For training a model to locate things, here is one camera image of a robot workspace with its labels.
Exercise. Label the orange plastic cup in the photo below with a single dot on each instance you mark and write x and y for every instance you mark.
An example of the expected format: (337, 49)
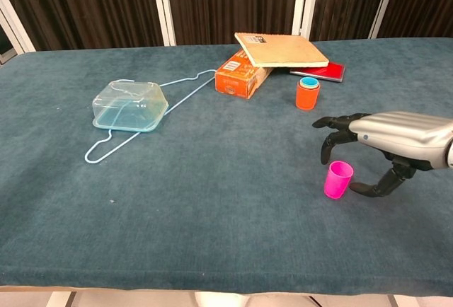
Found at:
(307, 100)

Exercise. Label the teal velvet table cloth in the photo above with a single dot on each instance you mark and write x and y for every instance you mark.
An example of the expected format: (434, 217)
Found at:
(177, 197)

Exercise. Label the white partition post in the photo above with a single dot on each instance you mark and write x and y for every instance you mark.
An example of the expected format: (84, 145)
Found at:
(384, 3)
(304, 3)
(161, 3)
(17, 29)

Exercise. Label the tan hardcover book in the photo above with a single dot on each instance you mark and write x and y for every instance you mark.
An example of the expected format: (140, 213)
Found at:
(283, 50)

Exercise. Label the orange cardboard box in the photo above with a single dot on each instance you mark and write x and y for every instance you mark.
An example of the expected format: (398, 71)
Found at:
(233, 80)

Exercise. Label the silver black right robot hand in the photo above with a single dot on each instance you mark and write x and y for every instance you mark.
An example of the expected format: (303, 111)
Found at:
(407, 133)

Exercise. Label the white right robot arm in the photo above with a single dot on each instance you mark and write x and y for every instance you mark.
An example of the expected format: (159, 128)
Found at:
(451, 151)

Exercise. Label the pink plastic cup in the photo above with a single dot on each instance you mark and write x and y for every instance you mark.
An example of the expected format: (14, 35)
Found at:
(338, 183)

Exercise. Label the red flat book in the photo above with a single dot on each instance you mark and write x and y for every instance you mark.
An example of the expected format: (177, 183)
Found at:
(329, 71)

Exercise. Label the yellow plastic cup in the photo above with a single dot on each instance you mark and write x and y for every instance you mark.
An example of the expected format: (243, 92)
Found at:
(301, 83)

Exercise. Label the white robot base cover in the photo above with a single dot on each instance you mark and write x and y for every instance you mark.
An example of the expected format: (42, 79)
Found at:
(219, 301)

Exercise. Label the clear plastic food container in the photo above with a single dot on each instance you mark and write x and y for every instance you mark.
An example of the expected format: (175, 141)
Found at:
(131, 109)

